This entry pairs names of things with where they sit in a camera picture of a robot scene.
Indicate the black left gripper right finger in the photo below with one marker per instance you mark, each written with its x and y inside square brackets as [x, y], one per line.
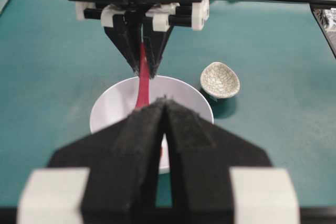
[214, 171]

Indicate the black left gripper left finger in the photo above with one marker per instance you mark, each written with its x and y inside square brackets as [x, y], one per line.
[102, 178]

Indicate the red spoon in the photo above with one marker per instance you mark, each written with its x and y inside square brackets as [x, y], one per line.
[144, 81]

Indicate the white bowl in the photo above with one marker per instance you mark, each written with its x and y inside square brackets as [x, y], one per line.
[173, 98]

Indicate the crackle glazed small dish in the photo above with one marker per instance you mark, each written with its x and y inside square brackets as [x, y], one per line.
[219, 81]

